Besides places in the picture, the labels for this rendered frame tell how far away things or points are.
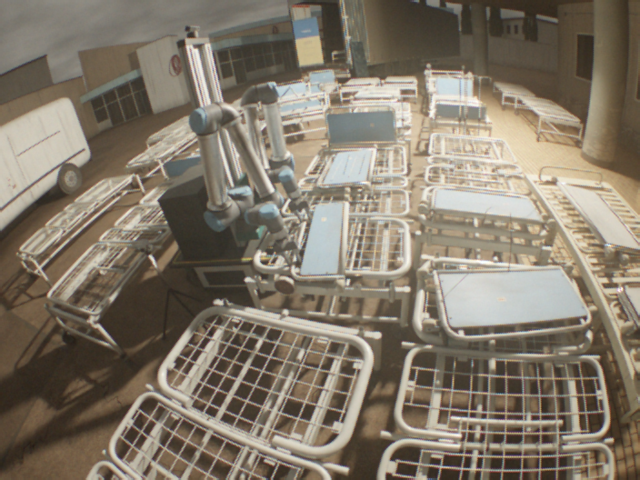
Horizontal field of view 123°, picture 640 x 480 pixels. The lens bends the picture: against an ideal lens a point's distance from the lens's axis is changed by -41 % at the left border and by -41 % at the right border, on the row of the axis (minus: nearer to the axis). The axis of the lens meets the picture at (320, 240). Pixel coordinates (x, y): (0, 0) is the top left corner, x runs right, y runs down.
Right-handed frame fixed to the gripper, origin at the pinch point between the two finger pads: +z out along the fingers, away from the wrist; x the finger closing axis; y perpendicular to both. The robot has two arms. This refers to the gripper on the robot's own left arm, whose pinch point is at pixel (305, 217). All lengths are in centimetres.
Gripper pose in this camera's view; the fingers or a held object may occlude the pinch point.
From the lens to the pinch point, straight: 194.5
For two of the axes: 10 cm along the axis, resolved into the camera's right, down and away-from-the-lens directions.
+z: 3.3, 7.7, 5.4
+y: 1.1, -6.0, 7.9
